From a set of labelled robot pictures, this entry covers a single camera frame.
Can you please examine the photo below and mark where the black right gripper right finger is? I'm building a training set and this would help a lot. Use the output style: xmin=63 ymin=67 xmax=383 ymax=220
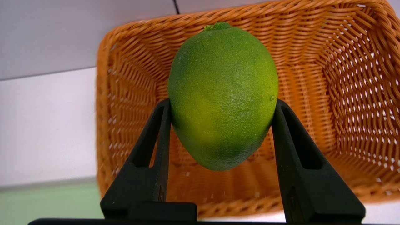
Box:
xmin=271 ymin=99 xmax=366 ymax=223

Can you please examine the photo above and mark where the light green plastic tray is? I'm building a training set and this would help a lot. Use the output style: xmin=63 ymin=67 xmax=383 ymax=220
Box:
xmin=0 ymin=181 xmax=105 ymax=225

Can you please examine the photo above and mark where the orange wicker basket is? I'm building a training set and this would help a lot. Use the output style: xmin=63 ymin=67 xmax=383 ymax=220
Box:
xmin=95 ymin=0 xmax=400 ymax=218

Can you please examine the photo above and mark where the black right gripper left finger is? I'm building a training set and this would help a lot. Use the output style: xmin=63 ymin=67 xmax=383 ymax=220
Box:
xmin=100 ymin=98 xmax=198 ymax=222

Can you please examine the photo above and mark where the green mango fruit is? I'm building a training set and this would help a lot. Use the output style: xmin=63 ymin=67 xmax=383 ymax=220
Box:
xmin=167 ymin=22 xmax=279 ymax=171

